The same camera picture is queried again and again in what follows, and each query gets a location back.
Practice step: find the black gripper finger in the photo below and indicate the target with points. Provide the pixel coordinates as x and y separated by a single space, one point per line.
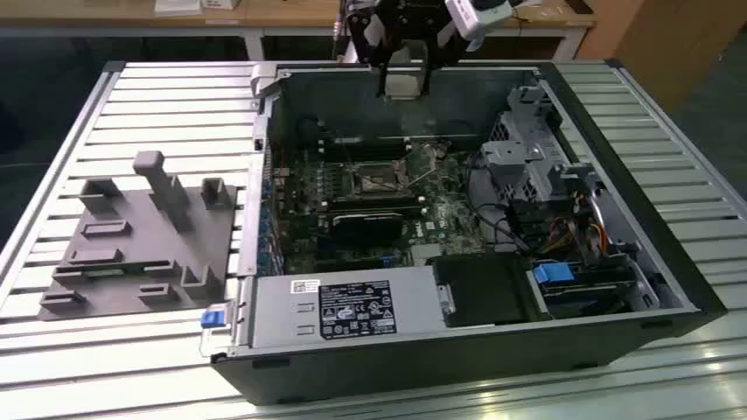
434 57
385 54

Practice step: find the silver CPU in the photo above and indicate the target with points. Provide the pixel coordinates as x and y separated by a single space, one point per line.
405 85

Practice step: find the metal locking lever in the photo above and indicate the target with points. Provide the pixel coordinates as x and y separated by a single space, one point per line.
425 174
348 155

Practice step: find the black RAM slot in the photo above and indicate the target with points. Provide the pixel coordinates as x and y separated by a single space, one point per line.
373 149
373 198
373 205
373 153
373 208
373 144
373 158
373 202

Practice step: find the CPU socket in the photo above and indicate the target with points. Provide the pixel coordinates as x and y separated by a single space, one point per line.
373 183

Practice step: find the grey case latch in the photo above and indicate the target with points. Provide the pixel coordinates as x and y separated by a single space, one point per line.
261 79

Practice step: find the grey metal drive cage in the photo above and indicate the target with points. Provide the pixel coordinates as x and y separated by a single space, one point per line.
513 153

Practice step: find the white box black print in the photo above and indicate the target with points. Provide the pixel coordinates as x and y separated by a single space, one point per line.
218 3

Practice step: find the grey plastic fan shroud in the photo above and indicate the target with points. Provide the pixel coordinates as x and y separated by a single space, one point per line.
482 188

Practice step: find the green motherboard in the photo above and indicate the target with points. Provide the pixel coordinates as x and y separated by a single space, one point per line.
449 210

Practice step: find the black graphics card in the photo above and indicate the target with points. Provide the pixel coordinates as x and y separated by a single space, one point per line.
364 227

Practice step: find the wooden cabinet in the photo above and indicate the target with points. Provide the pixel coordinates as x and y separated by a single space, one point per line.
671 44

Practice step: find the silver chipset heatsink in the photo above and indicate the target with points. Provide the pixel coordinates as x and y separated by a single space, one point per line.
425 250

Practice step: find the wooden desk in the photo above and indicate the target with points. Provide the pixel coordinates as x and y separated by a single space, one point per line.
86 19

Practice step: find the blue disk carrier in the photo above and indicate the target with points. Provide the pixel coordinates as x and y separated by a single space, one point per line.
553 273

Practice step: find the silver power supply with label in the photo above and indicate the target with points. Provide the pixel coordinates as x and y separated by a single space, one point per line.
280 306

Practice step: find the grey parts rack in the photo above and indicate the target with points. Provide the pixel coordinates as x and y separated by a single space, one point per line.
145 262

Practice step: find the metal disk bay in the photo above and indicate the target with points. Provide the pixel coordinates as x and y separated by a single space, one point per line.
641 284

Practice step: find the blue case latch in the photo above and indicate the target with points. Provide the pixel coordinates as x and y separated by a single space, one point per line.
210 318

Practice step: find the black PC case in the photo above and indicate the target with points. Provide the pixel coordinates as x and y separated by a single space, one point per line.
408 372

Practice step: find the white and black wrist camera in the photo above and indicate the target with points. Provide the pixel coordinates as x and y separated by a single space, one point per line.
472 22

